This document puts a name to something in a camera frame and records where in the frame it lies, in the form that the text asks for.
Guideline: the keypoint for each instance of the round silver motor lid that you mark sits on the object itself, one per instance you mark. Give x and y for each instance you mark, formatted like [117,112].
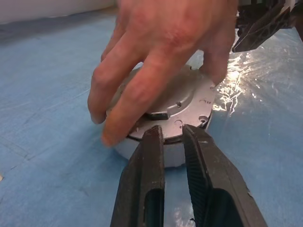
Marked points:
[189,106]

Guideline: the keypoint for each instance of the blue plastic table cover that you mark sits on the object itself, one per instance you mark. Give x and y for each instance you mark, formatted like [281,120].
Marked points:
[47,118]

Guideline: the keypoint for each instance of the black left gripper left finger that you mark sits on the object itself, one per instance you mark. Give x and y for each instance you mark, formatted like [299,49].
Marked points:
[146,170]

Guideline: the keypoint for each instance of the person's bare hand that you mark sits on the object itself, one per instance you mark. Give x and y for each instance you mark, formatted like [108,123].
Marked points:
[165,35]

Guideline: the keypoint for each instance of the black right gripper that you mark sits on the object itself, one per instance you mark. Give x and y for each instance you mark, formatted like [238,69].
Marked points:
[246,14]

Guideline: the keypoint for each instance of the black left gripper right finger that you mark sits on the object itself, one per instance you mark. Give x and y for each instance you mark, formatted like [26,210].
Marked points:
[213,170]

